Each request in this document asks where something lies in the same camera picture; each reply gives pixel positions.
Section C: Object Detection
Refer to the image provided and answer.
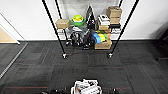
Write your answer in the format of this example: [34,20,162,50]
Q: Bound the pale basket with dark spots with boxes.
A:
[70,78,103,94]

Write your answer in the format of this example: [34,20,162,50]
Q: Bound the blue yellow green toy pack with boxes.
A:
[91,31,110,45]

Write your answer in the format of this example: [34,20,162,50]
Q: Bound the small brown cardboard box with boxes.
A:
[55,18,71,30]

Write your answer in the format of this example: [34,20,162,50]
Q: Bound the green and yellow bowl toy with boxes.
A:
[70,14,87,27]

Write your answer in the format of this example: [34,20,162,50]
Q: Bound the black pointed bag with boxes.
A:
[85,2,98,31]

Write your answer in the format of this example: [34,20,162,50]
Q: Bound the stacked brown cardboard boxes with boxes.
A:
[106,5,123,25]

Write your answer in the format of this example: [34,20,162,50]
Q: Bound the black wire shelf rack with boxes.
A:
[40,0,141,59]

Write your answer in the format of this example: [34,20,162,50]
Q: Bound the white door frame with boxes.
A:
[0,12,28,45]

